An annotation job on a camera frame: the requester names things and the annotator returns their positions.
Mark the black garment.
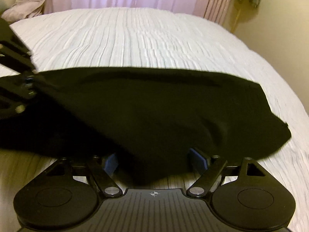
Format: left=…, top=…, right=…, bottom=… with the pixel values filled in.
left=1, top=68, right=291, bottom=184

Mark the striped white bedspread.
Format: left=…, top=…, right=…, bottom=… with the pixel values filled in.
left=11, top=8, right=308, bottom=231

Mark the pink crumpled blanket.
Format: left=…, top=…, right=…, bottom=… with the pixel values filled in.
left=1, top=0, right=46, bottom=23

